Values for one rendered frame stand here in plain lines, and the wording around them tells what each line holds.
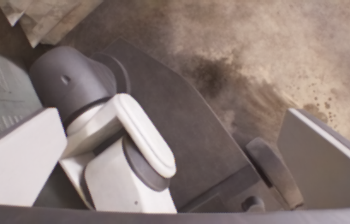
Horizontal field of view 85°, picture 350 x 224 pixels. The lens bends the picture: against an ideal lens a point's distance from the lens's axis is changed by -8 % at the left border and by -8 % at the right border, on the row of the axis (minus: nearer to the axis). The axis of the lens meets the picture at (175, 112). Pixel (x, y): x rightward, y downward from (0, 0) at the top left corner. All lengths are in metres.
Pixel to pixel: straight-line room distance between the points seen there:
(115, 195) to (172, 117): 0.25
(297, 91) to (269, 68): 0.11
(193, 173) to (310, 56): 0.52
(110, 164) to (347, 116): 0.70
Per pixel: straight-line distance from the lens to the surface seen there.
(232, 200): 0.53
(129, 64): 0.59
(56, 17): 0.93
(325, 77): 0.79
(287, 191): 0.56
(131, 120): 0.41
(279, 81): 0.73
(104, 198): 0.42
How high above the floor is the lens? 0.70
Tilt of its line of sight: 79 degrees down
